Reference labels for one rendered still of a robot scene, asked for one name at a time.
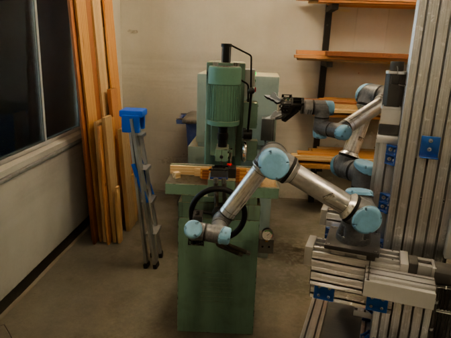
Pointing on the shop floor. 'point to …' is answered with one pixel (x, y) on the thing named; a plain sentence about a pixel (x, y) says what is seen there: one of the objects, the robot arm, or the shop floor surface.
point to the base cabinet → (217, 282)
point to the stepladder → (141, 176)
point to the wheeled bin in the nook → (188, 124)
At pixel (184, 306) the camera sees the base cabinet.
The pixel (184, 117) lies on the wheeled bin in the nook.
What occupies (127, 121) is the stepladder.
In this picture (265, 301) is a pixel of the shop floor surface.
